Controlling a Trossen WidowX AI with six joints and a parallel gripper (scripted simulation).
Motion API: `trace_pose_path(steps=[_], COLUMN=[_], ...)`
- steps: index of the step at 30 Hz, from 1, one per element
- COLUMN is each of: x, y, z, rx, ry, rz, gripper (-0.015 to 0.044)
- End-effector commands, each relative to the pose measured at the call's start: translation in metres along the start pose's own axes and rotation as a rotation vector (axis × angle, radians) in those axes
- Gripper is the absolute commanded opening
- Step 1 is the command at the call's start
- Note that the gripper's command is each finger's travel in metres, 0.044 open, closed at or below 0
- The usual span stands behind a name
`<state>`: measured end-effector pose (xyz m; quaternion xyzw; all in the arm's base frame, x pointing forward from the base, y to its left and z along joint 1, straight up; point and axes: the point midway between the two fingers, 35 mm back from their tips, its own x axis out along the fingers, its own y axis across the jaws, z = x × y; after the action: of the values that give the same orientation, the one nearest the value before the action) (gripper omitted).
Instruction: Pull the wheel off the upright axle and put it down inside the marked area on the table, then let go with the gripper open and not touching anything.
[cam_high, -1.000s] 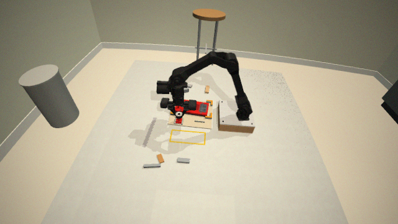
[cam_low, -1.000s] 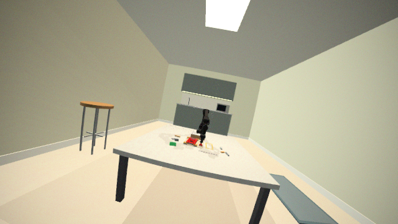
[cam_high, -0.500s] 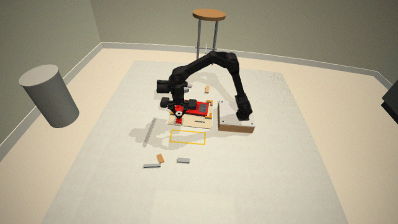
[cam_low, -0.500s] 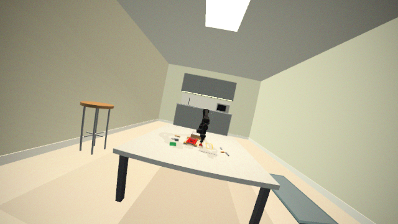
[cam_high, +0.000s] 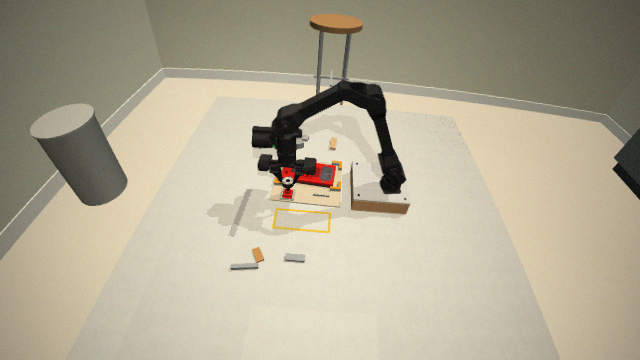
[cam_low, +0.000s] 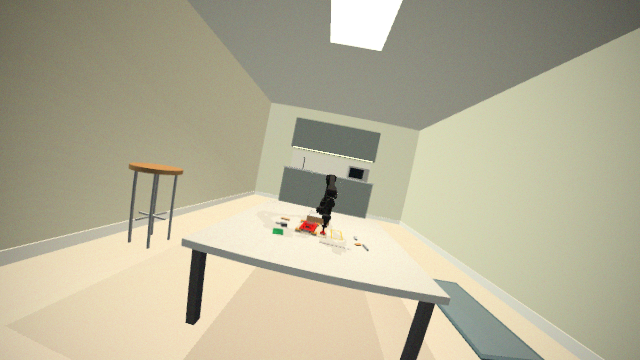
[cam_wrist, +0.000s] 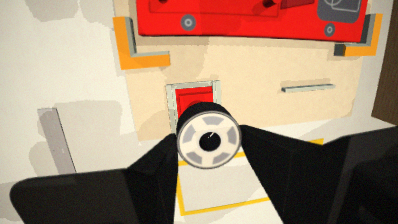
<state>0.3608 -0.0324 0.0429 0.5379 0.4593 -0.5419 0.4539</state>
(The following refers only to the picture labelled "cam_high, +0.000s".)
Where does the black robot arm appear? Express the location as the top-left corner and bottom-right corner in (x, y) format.
(252, 80), (407, 194)

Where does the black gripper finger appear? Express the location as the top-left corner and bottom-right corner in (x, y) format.
(293, 170), (304, 184)
(269, 167), (282, 183)

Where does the orange flat bar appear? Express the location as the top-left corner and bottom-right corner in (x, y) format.
(252, 247), (264, 263)

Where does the black tyre with white wheel rim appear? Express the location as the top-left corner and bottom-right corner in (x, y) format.
(282, 177), (294, 188)

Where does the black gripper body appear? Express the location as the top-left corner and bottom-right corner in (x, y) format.
(258, 147), (317, 175)

